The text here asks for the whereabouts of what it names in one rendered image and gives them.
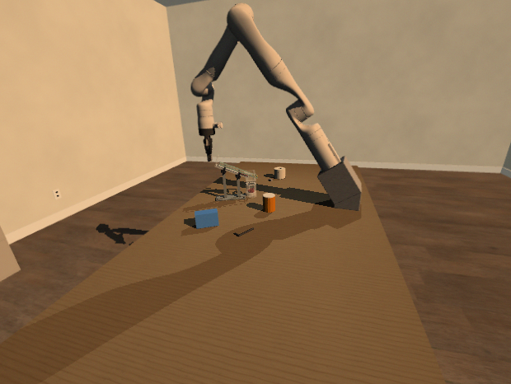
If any clear glass vial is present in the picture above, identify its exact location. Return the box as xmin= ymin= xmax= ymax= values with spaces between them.
xmin=246 ymin=184 xmax=256 ymax=199

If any blue block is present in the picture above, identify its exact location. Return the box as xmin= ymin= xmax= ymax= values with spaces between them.
xmin=195 ymin=208 xmax=219 ymax=229

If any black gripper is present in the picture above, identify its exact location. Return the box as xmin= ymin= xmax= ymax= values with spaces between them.
xmin=199 ymin=128 xmax=215 ymax=162

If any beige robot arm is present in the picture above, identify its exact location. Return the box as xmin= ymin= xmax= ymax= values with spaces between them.
xmin=190 ymin=3 xmax=340 ymax=171

